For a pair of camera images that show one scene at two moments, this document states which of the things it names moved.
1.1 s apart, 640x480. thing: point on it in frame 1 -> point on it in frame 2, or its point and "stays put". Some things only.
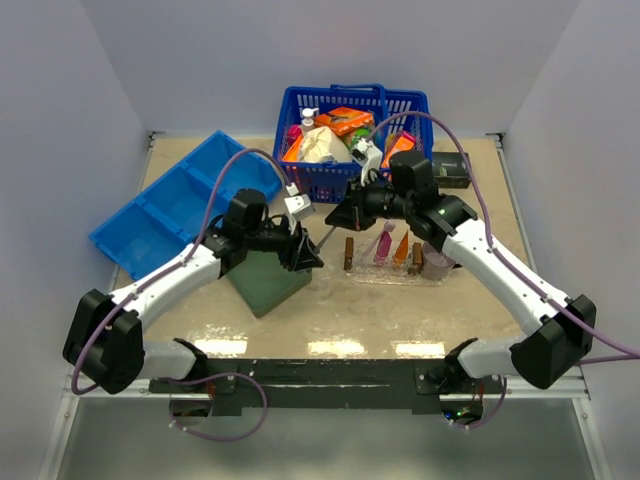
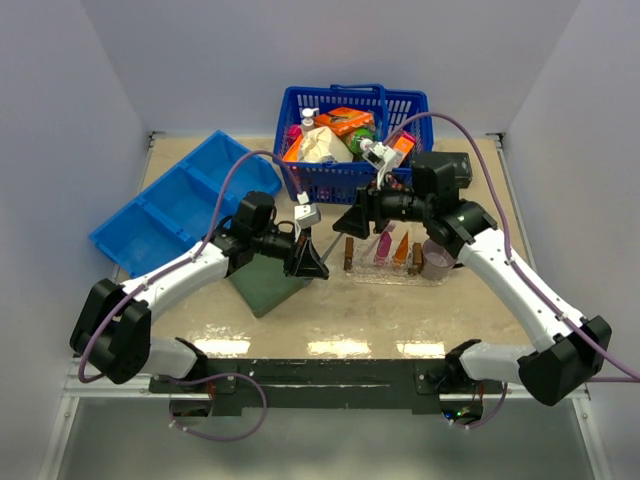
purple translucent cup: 435,265 stays put
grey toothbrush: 317,249 -> 333,243
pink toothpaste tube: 381,256 stays put
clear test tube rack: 361,267 stays put
